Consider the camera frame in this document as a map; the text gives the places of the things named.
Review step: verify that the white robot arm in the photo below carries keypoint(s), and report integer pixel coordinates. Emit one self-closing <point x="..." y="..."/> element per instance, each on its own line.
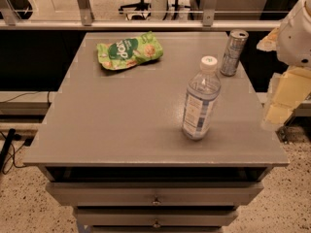
<point x="292" y="43"/>

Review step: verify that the clear plastic water bottle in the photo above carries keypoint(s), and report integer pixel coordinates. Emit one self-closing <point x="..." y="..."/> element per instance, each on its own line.
<point x="201" y="96"/>

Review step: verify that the grey drawer cabinet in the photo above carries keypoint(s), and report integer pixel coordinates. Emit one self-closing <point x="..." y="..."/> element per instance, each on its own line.
<point x="125" y="127"/>

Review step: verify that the green snack bag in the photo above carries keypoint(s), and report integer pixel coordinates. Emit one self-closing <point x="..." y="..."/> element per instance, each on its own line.
<point x="129" y="52"/>

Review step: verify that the silver drink can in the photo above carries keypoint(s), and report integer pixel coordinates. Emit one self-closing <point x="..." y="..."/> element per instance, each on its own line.
<point x="235" y="44"/>

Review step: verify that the upper grey drawer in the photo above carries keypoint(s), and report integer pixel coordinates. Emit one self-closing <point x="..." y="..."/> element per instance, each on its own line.
<point x="154" y="194"/>

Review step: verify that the grey drawer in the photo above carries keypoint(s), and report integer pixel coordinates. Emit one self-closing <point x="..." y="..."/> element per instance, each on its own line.
<point x="156" y="218"/>
<point x="154" y="194"/>

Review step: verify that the lower grey drawer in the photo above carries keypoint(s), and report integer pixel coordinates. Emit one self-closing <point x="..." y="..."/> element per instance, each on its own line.
<point x="156" y="218"/>

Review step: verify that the metal railing frame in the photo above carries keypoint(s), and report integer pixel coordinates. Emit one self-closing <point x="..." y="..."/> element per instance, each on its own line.
<point x="107" y="15"/>

